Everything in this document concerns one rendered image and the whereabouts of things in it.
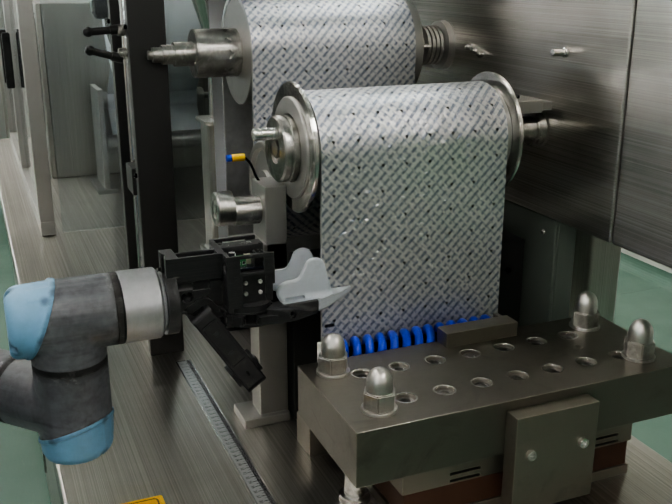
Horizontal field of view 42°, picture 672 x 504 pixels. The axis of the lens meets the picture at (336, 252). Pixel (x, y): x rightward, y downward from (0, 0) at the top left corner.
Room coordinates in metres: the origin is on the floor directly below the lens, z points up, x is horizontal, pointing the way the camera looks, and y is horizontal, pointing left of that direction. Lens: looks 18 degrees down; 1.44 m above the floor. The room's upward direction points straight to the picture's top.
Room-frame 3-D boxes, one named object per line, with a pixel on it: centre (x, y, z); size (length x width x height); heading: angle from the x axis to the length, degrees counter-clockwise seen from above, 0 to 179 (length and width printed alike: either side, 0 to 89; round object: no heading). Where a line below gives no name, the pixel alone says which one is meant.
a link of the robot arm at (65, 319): (0.82, 0.27, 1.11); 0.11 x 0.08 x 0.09; 113
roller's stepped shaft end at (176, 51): (1.18, 0.22, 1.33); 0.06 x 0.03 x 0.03; 113
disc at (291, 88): (0.98, 0.05, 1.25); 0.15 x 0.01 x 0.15; 23
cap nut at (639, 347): (0.90, -0.34, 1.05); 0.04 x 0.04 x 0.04
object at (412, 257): (0.97, -0.09, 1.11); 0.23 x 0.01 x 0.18; 113
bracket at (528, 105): (1.09, -0.23, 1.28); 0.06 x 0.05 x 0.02; 113
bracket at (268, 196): (1.00, 0.10, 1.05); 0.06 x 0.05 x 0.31; 113
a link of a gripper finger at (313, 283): (0.91, 0.02, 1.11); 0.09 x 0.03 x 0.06; 111
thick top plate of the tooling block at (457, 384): (0.88, -0.17, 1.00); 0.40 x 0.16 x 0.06; 113
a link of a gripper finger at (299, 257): (0.94, 0.04, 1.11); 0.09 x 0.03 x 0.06; 114
